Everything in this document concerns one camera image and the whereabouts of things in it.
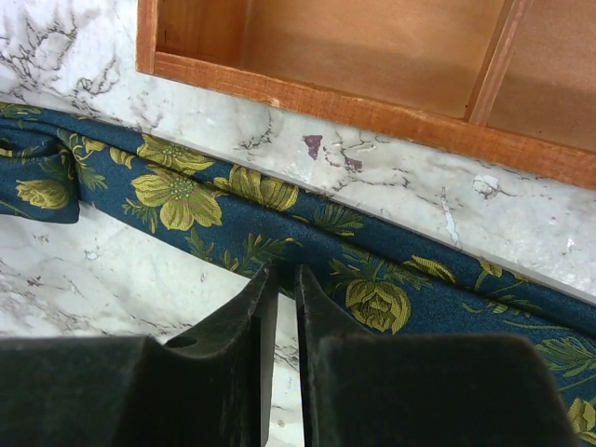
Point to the wooden compartment tray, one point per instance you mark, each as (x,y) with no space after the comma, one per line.
(508,82)

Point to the navy yellow floral tie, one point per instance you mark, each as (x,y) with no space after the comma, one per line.
(388,278)

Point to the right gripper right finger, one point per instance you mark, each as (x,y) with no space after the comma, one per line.
(363,389)

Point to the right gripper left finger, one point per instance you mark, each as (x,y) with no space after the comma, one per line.
(208,386)

